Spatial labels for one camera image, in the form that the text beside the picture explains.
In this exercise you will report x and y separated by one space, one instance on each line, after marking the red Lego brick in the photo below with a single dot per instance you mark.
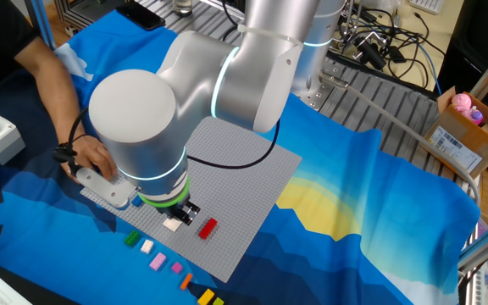
207 229

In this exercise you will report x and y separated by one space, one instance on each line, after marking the pink pig toy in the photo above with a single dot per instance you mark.
461 101

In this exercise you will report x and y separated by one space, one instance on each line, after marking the small white Lego brick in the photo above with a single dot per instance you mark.
147 246

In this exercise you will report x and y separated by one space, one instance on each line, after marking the blue landscape print cloth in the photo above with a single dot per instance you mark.
333 190

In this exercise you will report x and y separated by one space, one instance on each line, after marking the open cardboard box with label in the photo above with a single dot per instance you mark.
460 131

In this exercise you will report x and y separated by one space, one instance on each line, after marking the gray Lego baseplate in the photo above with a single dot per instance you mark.
244 190

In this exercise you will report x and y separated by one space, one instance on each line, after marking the black smartphone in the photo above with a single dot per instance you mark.
140 14

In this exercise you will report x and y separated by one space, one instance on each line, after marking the person's left hand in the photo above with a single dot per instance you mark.
93 154

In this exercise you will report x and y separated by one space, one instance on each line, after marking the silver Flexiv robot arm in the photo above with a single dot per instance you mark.
134 118

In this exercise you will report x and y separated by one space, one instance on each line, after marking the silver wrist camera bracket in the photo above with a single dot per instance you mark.
104 188

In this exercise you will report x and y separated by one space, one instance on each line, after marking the aluminium frame rail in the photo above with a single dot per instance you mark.
487 241

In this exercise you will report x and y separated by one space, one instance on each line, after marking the yellow Lego brick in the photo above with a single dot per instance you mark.
206 297

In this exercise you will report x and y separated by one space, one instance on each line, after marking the white keyboard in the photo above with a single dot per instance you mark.
428 5

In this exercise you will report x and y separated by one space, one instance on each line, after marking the purple toy bottle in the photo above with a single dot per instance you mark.
476 116

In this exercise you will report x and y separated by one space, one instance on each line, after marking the person's left forearm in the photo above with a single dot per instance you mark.
53 84

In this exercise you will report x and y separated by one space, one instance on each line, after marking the blue Lego brick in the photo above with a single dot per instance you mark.
136 201

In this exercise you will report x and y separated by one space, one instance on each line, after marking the black cabinet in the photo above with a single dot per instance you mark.
481 34

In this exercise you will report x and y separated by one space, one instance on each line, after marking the clear drinking glass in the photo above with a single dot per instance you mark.
182 6

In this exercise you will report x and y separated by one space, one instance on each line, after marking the light pink Lego brick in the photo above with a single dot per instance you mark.
157 261

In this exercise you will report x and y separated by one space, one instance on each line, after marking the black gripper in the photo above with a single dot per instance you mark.
179 208

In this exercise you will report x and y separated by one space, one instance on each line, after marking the small magenta Lego brick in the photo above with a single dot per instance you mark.
177 267

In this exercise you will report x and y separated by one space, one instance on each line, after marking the lime green Lego brick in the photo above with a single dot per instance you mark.
218 301

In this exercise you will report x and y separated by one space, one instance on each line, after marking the large white Lego plate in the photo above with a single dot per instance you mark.
171 225

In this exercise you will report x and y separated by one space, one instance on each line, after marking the orange Lego brick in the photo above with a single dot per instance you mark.
186 281

